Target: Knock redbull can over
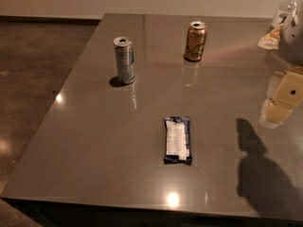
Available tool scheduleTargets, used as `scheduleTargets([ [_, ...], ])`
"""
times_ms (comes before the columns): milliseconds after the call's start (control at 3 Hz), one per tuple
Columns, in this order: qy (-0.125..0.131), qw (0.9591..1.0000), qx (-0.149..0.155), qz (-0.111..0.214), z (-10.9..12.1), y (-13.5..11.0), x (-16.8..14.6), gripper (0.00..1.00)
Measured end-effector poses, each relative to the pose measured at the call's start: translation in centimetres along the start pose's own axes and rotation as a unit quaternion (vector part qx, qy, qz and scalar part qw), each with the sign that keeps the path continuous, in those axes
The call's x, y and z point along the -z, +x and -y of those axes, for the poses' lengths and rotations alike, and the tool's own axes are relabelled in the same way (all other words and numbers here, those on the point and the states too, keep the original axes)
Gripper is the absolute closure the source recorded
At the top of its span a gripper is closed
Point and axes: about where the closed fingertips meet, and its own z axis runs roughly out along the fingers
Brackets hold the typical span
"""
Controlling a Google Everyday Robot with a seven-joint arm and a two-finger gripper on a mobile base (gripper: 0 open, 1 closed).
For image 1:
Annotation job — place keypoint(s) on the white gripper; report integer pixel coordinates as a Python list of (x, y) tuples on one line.
[(293, 44)]

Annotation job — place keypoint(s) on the silver blue redbull can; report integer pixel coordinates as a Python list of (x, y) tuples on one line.
[(124, 59)]

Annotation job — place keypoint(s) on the gold soda can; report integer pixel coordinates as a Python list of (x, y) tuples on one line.
[(196, 37)]

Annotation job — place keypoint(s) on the clear plastic bottle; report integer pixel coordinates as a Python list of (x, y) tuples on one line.
[(283, 11)]

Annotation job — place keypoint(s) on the dark blue snack bar wrapper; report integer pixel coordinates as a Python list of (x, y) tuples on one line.
[(178, 146)]

